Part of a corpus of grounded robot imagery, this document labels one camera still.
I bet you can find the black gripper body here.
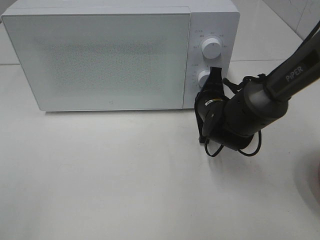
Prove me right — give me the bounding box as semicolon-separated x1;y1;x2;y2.
194;85;228;145

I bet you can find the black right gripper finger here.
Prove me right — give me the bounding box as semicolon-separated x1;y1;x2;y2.
203;67;223;90

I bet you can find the white microwave door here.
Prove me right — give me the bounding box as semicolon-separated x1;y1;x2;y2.
3;14;190;112

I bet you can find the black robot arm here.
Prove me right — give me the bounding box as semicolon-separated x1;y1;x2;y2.
194;24;320;157

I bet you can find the lower white timer knob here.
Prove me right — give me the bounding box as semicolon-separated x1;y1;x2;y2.
197;70;210;88

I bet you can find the upper white power knob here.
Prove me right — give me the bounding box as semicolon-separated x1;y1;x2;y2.
201;36;223;60

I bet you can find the white microwave oven body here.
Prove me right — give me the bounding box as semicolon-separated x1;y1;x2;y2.
1;0;240;110

